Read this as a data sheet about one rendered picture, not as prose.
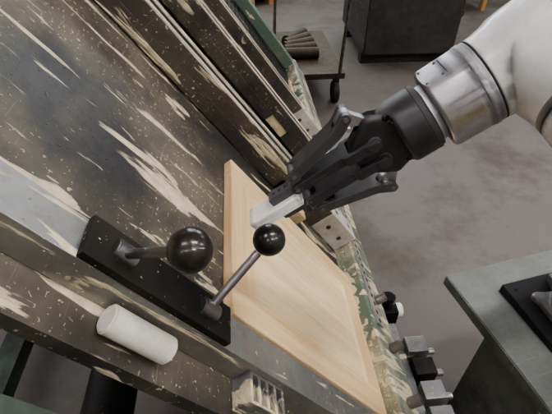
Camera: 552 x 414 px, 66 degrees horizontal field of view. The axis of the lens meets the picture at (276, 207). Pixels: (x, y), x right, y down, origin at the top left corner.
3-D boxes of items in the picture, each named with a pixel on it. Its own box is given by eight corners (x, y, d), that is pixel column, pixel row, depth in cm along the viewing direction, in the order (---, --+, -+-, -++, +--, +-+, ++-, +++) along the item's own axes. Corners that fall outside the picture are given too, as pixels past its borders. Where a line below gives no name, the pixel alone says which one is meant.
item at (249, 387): (267, 428, 54) (286, 420, 53) (231, 411, 50) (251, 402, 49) (264, 397, 57) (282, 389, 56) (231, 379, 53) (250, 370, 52)
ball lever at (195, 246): (123, 281, 42) (212, 282, 33) (91, 261, 39) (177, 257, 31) (142, 248, 43) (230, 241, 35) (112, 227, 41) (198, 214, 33)
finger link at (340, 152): (384, 149, 45) (379, 140, 44) (296, 200, 49) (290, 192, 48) (374, 131, 48) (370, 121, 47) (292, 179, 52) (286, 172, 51)
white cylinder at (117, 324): (91, 338, 39) (156, 370, 43) (113, 324, 38) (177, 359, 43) (98, 310, 41) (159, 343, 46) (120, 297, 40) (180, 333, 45)
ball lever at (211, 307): (218, 333, 47) (297, 242, 48) (195, 319, 45) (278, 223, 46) (207, 315, 50) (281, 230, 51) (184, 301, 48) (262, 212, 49)
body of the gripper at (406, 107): (432, 122, 50) (364, 163, 53) (402, 67, 45) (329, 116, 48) (458, 158, 45) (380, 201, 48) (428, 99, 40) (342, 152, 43)
